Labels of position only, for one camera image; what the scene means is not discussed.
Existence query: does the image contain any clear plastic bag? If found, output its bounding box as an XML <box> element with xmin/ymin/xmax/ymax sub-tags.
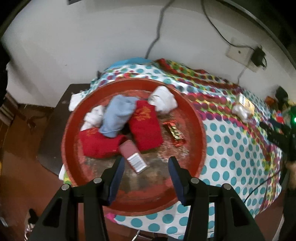
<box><xmin>231</xmin><ymin>104</ymin><xmax>252</xmax><ymax>123</ymax></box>

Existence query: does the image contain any red candy wrapper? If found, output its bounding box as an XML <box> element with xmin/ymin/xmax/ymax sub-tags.
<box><xmin>163</xmin><ymin>120</ymin><xmax>186</xmax><ymax>147</ymax></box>

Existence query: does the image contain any white sock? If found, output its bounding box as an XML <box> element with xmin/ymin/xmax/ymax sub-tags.
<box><xmin>147</xmin><ymin>86</ymin><xmax>178</xmax><ymax>115</ymax></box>
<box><xmin>80</xmin><ymin>105</ymin><xmax>105</xmax><ymax>131</ymax></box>

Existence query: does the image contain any red sock with gold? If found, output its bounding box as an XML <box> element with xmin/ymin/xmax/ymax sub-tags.
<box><xmin>128</xmin><ymin>100</ymin><xmax>163</xmax><ymax>152</ymax></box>

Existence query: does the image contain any light blue sock back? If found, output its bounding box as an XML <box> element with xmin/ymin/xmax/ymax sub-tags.
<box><xmin>99</xmin><ymin>94</ymin><xmax>139</xmax><ymax>138</ymax></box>

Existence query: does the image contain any white sock back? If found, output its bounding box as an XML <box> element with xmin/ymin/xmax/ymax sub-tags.
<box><xmin>147</xmin><ymin>86</ymin><xmax>178</xmax><ymax>115</ymax></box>

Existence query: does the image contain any black phone holder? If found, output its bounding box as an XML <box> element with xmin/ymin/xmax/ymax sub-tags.
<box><xmin>275</xmin><ymin>86</ymin><xmax>288</xmax><ymax>110</ymax></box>

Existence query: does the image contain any polka dot tablecloth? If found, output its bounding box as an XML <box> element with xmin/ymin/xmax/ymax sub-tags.
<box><xmin>69</xmin><ymin>59</ymin><xmax>282</xmax><ymax>240</ymax></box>

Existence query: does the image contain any yellow medicine box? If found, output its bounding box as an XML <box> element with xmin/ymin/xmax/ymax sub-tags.
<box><xmin>237</xmin><ymin>93</ymin><xmax>255</xmax><ymax>115</ymax></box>

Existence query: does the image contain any red round tray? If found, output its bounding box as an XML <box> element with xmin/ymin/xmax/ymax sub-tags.
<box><xmin>61</xmin><ymin>78</ymin><xmax>207</xmax><ymax>216</ymax></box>

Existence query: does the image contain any dark side table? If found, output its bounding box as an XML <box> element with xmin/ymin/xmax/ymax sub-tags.
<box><xmin>37</xmin><ymin>84</ymin><xmax>90</xmax><ymax>175</ymax></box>

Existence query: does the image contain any black power adapter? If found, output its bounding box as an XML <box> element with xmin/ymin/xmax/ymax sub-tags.
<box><xmin>250</xmin><ymin>46</ymin><xmax>267</xmax><ymax>68</ymax></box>

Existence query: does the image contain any white wall socket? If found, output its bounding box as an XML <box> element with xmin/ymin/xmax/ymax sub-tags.
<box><xmin>226</xmin><ymin>45</ymin><xmax>262</xmax><ymax>72</ymax></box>

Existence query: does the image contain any wall television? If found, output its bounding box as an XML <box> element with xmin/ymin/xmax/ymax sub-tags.
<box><xmin>222</xmin><ymin>0</ymin><xmax>295</xmax><ymax>66</ymax></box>

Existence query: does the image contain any black cable left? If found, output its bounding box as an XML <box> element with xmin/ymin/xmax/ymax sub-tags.
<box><xmin>144</xmin><ymin>0</ymin><xmax>176</xmax><ymax>60</ymax></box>

